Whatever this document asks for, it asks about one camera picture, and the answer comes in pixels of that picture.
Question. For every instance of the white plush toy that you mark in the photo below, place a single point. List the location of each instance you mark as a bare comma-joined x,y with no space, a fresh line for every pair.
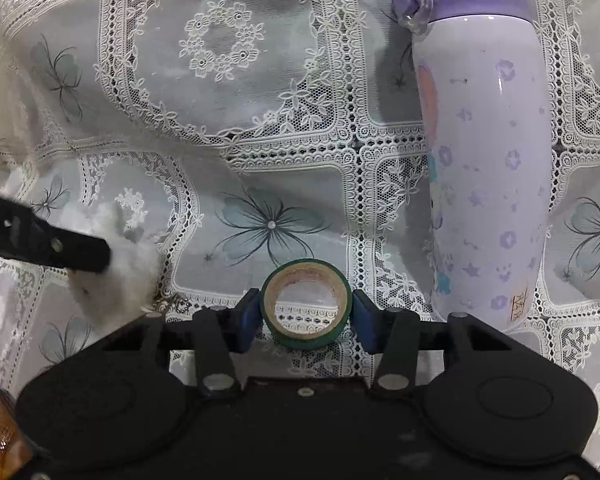
120,280

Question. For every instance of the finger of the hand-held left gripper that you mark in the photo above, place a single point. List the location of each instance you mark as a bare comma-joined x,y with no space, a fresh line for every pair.
45,245

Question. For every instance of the grey floral lace tablecloth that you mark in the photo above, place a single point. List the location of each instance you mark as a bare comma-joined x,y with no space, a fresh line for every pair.
280,160

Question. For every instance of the green tape roll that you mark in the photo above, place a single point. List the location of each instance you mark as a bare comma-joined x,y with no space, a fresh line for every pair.
305,342

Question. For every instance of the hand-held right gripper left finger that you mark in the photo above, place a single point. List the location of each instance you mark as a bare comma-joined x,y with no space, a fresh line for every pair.
247,322

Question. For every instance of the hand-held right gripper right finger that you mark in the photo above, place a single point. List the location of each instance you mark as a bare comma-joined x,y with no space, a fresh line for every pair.
365,322

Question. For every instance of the purple water bottle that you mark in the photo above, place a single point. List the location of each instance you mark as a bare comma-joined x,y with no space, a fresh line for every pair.
480,160

